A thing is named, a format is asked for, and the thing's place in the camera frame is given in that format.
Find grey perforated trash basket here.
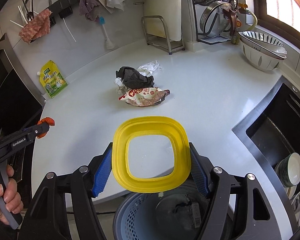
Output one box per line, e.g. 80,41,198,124
113,180,209,239

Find black dish rack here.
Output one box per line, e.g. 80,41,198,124
188,0,238,45

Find red white snack bag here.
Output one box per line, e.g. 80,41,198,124
119,87,170,107

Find crumpled white paper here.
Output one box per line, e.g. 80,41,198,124
114,77,129,95

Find metal cutting board rack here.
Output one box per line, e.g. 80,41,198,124
141,15,186,55

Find striped ceramic bowl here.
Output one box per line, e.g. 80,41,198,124
238,31,287,60

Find crumpled white plastic wrap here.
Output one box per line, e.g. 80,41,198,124
137,60,162,77

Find white cutting board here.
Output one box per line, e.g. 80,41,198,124
143,0,181,41

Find black kitchen sink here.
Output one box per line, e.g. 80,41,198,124
232,76,300,232

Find green rimmed bowl in sink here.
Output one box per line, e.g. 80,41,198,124
275,152,300,187

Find yellow plastic lid ring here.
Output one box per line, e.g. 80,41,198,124
111,115,192,194

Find yellow green seasoning pouch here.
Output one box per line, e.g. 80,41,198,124
37,60,68,98

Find pink hanging rag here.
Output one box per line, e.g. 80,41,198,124
19,9,52,44

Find dark grey cloth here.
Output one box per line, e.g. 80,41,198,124
116,66,154,89

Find glass pot lid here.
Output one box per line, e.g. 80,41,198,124
199,1,236,38

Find white bottle brush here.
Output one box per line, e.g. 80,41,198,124
98,16,115,50

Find white leaf pattern bowl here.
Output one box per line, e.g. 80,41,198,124
239,41,283,72

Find purple hanging rag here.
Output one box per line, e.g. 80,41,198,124
79,0,101,22

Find orange red wrapper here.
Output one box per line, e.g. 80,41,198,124
37,117,55,139

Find person's left hand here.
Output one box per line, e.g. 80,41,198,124
0,165,24,225

